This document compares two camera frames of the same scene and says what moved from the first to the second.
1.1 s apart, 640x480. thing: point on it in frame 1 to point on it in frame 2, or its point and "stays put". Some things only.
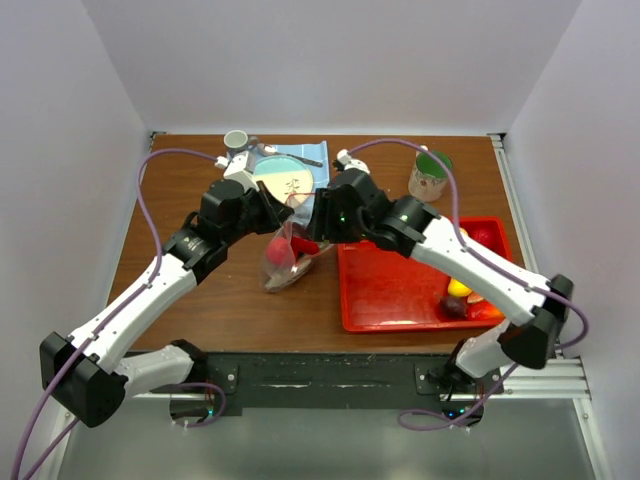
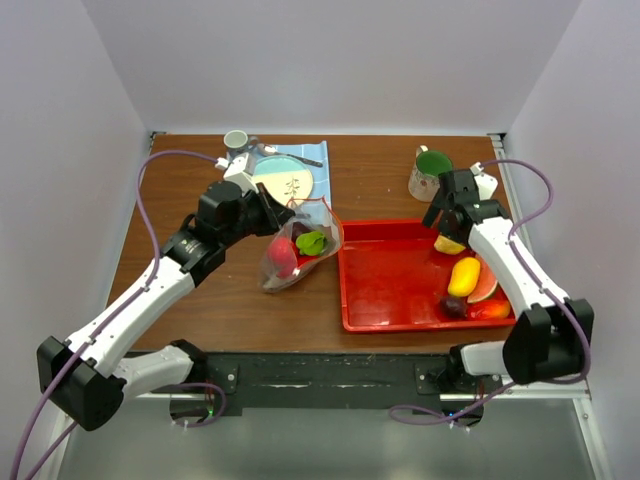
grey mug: [238, 140] stays put
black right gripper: [323, 224] to [434, 211]
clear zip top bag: [292, 251] stays put
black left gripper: [273, 212] stays put
